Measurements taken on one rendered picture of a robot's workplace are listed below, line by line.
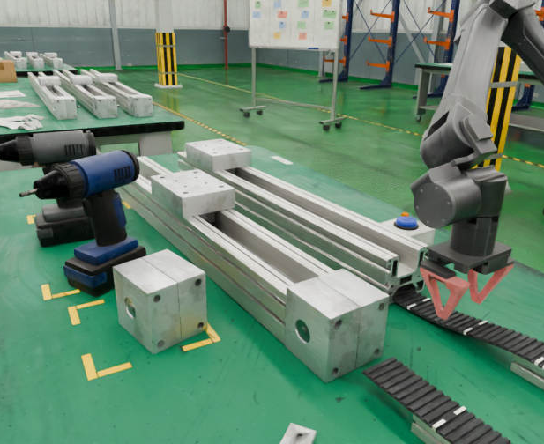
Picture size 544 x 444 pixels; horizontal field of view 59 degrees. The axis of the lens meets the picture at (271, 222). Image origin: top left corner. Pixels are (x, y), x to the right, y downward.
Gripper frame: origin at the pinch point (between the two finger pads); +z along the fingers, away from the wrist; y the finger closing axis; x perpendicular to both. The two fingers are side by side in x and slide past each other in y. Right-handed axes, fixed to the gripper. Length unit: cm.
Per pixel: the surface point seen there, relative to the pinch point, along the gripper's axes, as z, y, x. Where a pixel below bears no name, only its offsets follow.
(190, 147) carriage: -8, 5, -80
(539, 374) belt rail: 3.2, 0.9, 12.8
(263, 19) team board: -49, -317, -553
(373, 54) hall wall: 16, -818, -849
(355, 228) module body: -2.6, -2.5, -25.0
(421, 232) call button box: -1.6, -13.3, -18.8
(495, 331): 1.6, -0.6, 5.5
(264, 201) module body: -3.3, 4.8, -45.2
